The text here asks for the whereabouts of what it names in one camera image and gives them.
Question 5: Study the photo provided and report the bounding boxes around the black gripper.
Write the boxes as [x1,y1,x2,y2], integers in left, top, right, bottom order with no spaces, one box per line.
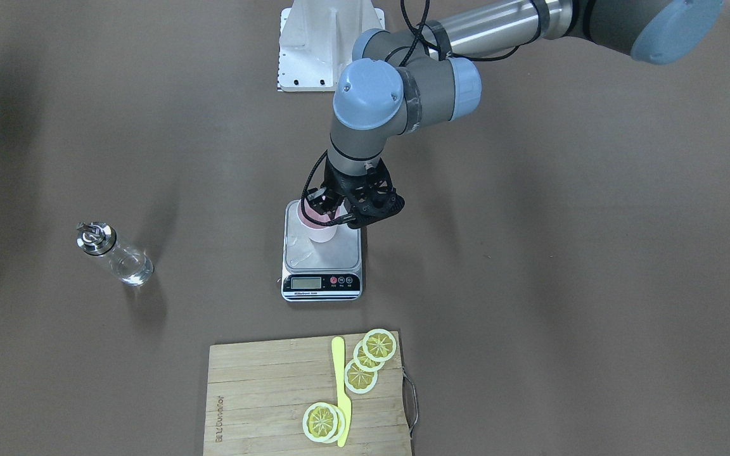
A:
[304,167,369,219]

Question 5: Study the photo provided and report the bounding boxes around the pink plastic cup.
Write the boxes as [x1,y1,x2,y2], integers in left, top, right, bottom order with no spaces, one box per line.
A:
[296,200,337,243]

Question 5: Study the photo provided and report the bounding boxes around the glass sauce dispenser bottle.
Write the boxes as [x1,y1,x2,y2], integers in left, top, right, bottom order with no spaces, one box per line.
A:
[76,222,154,286]

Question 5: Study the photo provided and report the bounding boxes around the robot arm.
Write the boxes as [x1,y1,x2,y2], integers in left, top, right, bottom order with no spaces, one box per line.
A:
[298,1,722,229]

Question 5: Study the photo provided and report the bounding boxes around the digital kitchen scale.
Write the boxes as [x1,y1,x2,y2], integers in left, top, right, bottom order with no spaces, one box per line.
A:
[281,199,363,302]

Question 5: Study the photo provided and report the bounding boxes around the bamboo cutting board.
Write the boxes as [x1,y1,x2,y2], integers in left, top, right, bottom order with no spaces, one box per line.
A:
[203,336,413,455]

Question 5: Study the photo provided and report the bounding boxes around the yellow plastic knife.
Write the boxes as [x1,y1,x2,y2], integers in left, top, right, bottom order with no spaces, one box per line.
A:
[331,336,352,447]

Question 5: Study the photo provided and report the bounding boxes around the lemon slice behind front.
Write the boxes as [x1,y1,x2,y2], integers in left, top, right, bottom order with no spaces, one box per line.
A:
[324,406,347,444]

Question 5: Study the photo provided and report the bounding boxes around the lemon slice front single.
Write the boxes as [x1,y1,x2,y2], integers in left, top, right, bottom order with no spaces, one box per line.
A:
[302,402,337,443]

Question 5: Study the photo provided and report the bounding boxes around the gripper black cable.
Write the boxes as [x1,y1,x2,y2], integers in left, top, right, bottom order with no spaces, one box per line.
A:
[300,151,347,224]

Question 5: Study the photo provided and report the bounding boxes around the white metal mount base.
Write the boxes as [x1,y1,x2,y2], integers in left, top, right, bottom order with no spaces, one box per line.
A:
[276,1,385,92]

